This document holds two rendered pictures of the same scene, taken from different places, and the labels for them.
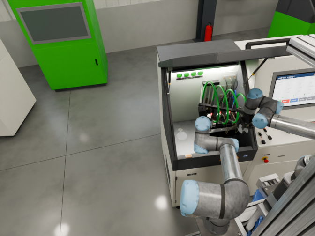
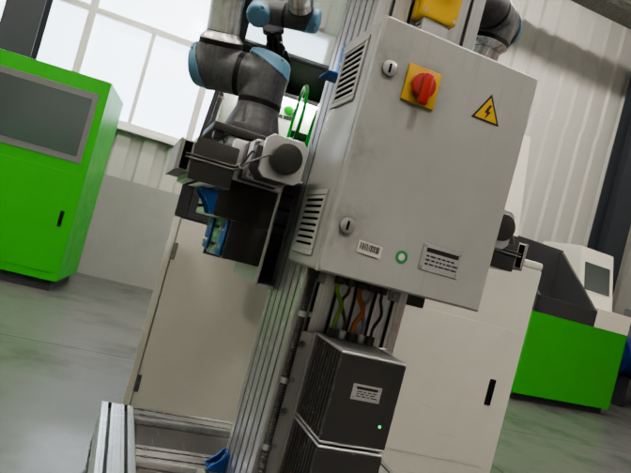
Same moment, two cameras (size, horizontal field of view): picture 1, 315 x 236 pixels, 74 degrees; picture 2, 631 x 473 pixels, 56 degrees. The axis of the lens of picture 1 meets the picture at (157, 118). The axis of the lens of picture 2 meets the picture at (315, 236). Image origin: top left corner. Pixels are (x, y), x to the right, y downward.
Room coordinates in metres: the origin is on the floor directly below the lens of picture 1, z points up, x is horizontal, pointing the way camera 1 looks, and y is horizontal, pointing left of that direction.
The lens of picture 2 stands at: (-1.13, -0.37, 0.79)
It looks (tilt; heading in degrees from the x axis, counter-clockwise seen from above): 2 degrees up; 354
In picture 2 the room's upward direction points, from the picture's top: 15 degrees clockwise
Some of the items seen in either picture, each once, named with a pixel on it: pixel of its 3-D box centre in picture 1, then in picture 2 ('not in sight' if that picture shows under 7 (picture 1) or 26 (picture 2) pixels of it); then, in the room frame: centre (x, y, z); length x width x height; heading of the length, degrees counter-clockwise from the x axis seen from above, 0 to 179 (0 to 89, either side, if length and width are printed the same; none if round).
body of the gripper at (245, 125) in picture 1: (247, 118); not in sight; (0.92, -0.57, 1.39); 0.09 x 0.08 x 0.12; 4
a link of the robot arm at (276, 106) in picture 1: (270, 106); not in sight; (0.85, -0.63, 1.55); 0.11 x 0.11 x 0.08; 47
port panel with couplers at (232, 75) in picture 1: (227, 87); not in sight; (1.51, -0.65, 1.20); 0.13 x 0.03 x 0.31; 94
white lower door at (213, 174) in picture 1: (207, 185); (245, 334); (0.98, -0.44, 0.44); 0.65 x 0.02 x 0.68; 94
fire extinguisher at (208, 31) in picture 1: (208, 34); not in sight; (4.86, -1.34, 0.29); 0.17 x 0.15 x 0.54; 102
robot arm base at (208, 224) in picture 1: (217, 218); (254, 120); (0.44, -0.30, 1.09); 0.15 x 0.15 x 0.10
